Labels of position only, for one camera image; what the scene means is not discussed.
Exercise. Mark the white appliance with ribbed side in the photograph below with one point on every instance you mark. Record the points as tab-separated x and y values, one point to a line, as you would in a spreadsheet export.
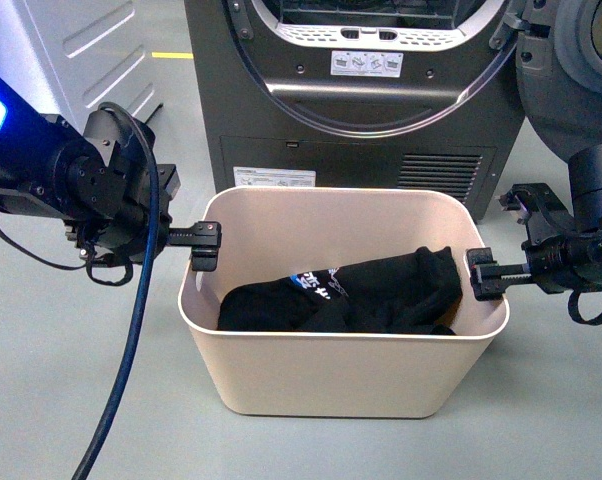
68	57

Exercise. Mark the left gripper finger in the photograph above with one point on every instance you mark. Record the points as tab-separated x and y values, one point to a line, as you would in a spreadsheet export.
203	239

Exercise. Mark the beige plastic laundry hamper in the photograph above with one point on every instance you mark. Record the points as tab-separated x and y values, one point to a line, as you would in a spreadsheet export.
271	232

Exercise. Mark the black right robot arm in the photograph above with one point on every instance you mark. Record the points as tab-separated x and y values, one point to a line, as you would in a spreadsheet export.
585	180

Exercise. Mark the black printed t-shirt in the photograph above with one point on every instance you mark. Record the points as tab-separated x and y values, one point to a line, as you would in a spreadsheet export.
406	294

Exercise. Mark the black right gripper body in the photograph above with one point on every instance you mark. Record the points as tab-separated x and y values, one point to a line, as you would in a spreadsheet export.
559	257

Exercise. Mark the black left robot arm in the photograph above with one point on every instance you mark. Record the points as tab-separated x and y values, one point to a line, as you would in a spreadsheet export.
34	158

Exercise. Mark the dark grey tumble dryer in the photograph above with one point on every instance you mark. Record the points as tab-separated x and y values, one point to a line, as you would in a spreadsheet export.
384	94

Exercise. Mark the round grey dryer door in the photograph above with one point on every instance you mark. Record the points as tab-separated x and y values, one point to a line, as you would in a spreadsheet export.
559	73

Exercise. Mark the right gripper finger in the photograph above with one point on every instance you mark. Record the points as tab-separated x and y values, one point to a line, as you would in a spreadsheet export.
489	280

